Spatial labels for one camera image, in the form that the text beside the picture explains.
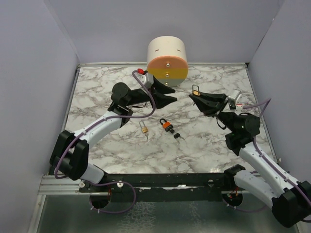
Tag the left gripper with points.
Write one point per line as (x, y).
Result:
(160, 99)

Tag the brass padlock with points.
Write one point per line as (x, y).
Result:
(143, 127)
(196, 90)

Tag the black keys of orange padlock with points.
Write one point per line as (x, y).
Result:
(177, 136)

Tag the orange black padlock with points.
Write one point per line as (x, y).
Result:
(167, 126)

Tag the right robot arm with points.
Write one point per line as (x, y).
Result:
(288, 198)

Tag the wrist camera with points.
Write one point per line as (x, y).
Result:
(146, 78)
(233, 100)

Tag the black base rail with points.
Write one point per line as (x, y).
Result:
(166, 187)

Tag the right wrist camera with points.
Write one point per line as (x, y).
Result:
(233, 100)

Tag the round three-drawer storage box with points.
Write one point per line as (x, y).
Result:
(167, 60)

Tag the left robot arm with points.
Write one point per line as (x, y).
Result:
(70, 154)

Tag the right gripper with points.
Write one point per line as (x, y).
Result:
(218, 101)

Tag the aluminium frame rail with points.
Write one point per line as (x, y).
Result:
(49, 185)

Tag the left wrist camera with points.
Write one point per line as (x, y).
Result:
(146, 78)

